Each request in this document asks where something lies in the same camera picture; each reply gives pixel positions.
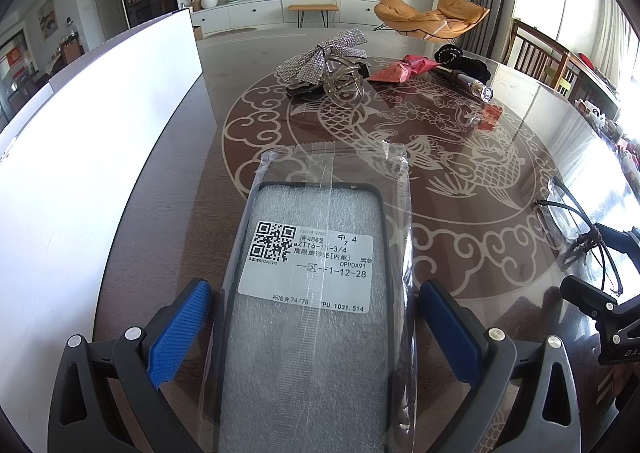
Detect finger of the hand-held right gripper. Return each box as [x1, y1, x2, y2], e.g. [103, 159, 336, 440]
[592, 222, 640, 256]
[559, 277, 640, 329]

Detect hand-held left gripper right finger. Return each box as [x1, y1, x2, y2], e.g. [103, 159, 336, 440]
[417, 278, 583, 453]

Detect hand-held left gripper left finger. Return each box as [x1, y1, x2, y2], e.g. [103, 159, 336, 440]
[47, 278, 216, 453]

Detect dark framed eyeglasses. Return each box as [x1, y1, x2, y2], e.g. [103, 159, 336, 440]
[535, 177, 626, 295]

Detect phone case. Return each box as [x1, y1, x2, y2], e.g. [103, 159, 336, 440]
[212, 140, 418, 453]

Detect silver flashlight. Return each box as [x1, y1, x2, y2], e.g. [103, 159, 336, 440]
[439, 66, 496, 105]

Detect patterned glass desktop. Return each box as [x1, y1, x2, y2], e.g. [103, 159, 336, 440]
[92, 26, 640, 453]

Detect cluttered wooden sideboard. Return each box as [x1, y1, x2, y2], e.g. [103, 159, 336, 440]
[570, 53, 640, 174]

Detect dark wooden dining chair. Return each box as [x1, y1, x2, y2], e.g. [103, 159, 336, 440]
[542, 50, 574, 95]
[505, 19, 551, 79]

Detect white partition board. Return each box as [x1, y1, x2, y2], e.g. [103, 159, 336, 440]
[0, 8, 221, 453]

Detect red plastic packet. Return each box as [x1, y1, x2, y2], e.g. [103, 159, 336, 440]
[367, 54, 442, 84]

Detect black hair clip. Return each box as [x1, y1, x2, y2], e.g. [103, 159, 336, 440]
[286, 80, 326, 99]

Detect clear claw hair clip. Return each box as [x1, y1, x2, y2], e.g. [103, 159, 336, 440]
[321, 54, 372, 107]

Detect orange lounge chair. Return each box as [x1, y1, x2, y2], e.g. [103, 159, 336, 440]
[374, 0, 491, 45]

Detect rhinestone bow hair clip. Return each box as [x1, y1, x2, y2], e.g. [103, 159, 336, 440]
[276, 27, 369, 84]

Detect white television cabinet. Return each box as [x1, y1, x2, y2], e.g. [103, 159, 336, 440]
[191, 0, 401, 36]

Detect white interior door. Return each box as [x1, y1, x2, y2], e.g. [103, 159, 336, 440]
[90, 0, 115, 51]

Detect framed landscape painting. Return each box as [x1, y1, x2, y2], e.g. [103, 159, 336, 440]
[37, 0, 55, 39]

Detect wooden bench black legs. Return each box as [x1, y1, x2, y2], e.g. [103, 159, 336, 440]
[287, 3, 341, 28]

